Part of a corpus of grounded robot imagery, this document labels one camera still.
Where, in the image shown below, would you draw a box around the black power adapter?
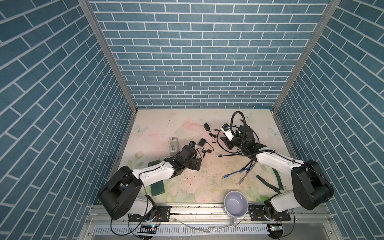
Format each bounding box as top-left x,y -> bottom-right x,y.
199,139 -> 214,153
204,123 -> 217,138

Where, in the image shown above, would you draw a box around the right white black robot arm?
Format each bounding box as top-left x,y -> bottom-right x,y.
220,124 -> 334,218

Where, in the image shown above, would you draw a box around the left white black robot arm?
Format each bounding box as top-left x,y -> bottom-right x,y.
98,145 -> 202,221

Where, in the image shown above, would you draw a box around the lavender mug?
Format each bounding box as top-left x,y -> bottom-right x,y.
224,191 -> 249,227

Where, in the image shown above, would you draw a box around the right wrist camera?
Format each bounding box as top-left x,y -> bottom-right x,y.
221,124 -> 234,141

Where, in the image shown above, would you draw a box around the blue ethernet cable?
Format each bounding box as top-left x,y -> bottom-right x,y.
221,163 -> 258,180

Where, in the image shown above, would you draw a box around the green network switch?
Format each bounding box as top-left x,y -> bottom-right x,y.
148,160 -> 165,197

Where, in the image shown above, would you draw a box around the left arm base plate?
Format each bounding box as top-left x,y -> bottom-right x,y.
129,206 -> 171,222

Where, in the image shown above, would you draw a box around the green handled pliers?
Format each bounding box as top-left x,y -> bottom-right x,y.
257,169 -> 285,194

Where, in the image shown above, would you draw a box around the aluminium frame rail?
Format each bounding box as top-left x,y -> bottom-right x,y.
79,203 -> 342,240

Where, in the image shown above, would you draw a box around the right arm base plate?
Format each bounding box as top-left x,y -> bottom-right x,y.
248,204 -> 291,222

